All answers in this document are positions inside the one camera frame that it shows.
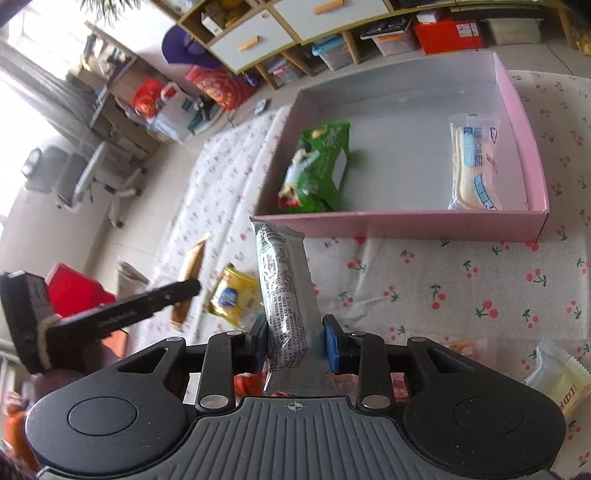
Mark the pink cardboard box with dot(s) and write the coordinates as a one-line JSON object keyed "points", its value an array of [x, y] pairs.
{"points": [[415, 226]]}

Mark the grey curtain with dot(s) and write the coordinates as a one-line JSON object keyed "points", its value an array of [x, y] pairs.
{"points": [[37, 78]]}

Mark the orange cloth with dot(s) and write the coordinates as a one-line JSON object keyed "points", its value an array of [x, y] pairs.
{"points": [[18, 429]]}

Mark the grey office chair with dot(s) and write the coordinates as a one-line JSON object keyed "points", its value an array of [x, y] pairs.
{"points": [[69, 177]]}

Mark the cherry print bed sheet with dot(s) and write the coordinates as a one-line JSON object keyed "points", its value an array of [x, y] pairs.
{"points": [[415, 286]]}

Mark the small clear storage bin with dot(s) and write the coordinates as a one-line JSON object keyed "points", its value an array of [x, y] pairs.
{"points": [[285, 70]]}

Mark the red cardboard box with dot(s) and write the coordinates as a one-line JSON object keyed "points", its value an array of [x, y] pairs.
{"points": [[445, 38]]}

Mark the white plastic bag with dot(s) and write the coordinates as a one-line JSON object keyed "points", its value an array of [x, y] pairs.
{"points": [[173, 115]]}

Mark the silver snack packet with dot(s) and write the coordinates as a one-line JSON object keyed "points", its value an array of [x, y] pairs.
{"points": [[281, 286]]}

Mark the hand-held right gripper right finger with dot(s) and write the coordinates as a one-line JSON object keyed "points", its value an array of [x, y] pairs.
{"points": [[333, 346]]}

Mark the purple hat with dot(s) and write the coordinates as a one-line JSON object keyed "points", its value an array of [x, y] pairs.
{"points": [[182, 46]]}

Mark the red gift bag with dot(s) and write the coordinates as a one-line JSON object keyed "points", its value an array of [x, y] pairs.
{"points": [[147, 98]]}

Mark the yellow snack packet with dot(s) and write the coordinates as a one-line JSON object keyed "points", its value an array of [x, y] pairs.
{"points": [[231, 295]]}

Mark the orange snack packet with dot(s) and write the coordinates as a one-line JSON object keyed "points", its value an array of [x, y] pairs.
{"points": [[194, 263]]}

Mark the white cardboard box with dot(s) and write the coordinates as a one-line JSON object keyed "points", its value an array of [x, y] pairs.
{"points": [[213, 22]]}

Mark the green snack packet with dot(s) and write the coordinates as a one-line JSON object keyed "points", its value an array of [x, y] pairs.
{"points": [[314, 161]]}

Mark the yellow packets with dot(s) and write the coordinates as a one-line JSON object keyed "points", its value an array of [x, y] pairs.
{"points": [[231, 10]]}

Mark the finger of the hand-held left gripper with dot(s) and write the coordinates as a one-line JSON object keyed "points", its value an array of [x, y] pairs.
{"points": [[175, 291]]}

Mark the red patterned bag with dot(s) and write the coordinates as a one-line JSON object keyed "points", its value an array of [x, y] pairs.
{"points": [[221, 87]]}

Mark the light wooden desk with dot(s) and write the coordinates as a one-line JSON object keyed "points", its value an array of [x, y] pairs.
{"points": [[115, 69]]}

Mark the cream snack packet red print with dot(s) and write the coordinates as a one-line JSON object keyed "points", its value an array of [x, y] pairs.
{"points": [[554, 383]]}

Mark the red plastic stool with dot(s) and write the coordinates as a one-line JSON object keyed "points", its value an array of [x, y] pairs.
{"points": [[78, 286]]}

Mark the blue lid storage bin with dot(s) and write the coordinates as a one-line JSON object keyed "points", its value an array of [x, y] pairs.
{"points": [[333, 54]]}

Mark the red white snack packet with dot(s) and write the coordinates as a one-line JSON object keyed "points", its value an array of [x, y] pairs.
{"points": [[247, 385]]}

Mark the clear biscuit packet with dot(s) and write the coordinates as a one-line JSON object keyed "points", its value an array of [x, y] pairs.
{"points": [[466, 347]]}

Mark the white blue bread packet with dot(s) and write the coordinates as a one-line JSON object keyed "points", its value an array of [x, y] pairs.
{"points": [[475, 161]]}

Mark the clear bin dark lid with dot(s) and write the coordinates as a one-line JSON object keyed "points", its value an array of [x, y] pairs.
{"points": [[390, 39]]}

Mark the wooden cabinet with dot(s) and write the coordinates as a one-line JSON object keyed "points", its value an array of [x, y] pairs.
{"points": [[267, 77]]}

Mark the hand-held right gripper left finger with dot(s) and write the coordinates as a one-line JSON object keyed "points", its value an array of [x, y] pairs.
{"points": [[259, 344]]}

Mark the green houseplant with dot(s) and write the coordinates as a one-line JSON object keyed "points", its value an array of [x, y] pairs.
{"points": [[111, 4]]}

